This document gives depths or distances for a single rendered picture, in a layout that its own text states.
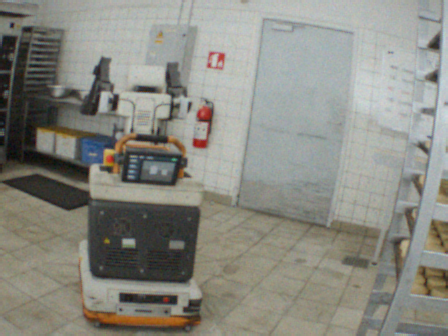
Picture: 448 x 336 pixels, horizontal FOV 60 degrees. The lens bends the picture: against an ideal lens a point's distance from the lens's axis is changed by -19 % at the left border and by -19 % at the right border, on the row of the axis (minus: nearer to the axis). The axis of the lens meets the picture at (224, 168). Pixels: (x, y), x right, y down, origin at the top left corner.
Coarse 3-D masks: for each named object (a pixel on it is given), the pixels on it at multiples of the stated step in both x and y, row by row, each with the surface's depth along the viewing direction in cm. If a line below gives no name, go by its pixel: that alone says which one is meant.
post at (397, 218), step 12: (420, 0) 101; (420, 24) 102; (420, 36) 103; (420, 48) 103; (420, 60) 104; (420, 84) 105; (420, 96) 106; (420, 120) 107; (408, 132) 110; (408, 156) 109; (408, 192) 110; (396, 216) 112; (396, 228) 113; (384, 252) 114; (384, 276) 115; (372, 288) 118; (372, 312) 117; (360, 324) 119
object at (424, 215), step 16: (432, 128) 68; (432, 144) 66; (432, 160) 66; (432, 176) 66; (432, 192) 67; (432, 208) 67; (416, 224) 68; (416, 240) 69; (416, 256) 69; (400, 272) 72; (416, 272) 69; (400, 288) 70; (400, 304) 71; (384, 320) 73
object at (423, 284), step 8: (408, 240) 108; (400, 248) 107; (400, 256) 101; (424, 272) 90; (432, 272) 86; (440, 272) 86; (416, 280) 81; (424, 280) 81; (432, 280) 81; (440, 280) 81; (416, 288) 76; (424, 288) 77; (432, 288) 77; (440, 288) 77; (432, 296) 75; (440, 296) 74
